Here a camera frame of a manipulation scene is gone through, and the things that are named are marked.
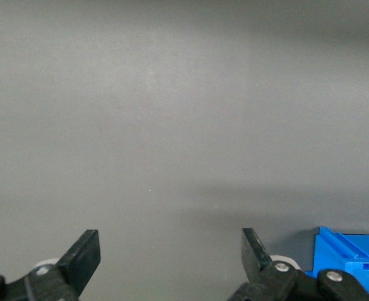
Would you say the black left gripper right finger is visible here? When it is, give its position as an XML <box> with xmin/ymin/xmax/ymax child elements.
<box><xmin>227</xmin><ymin>227</ymin><xmax>369</xmax><ymax>301</ymax></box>

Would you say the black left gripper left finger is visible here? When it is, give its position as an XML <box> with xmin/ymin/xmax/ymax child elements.
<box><xmin>0</xmin><ymin>229</ymin><xmax>102</xmax><ymax>301</ymax></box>

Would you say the blue plastic storage bin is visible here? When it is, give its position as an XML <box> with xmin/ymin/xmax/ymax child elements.
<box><xmin>304</xmin><ymin>226</ymin><xmax>369</xmax><ymax>301</ymax></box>

